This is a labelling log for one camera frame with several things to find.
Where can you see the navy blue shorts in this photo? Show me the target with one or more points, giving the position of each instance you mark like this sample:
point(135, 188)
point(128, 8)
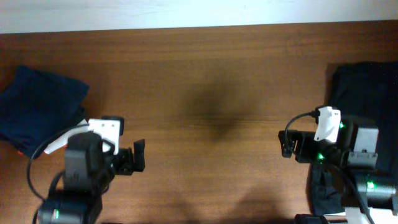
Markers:
point(36, 105)

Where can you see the folded black garment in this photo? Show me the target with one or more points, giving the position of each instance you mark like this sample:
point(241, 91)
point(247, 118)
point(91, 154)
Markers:
point(78, 116)

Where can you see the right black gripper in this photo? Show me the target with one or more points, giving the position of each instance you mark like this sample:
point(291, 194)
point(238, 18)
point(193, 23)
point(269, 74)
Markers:
point(304, 137)

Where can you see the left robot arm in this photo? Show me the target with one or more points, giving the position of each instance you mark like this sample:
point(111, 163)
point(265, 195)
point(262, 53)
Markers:
point(92, 160)

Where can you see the dark garment pile right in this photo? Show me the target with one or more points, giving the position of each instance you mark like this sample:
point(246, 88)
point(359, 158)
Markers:
point(367, 90)

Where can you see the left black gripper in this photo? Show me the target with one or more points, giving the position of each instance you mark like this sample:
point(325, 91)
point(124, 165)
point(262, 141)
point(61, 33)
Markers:
point(129, 162)

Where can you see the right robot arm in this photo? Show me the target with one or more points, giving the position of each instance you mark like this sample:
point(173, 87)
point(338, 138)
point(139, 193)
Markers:
point(348, 150)

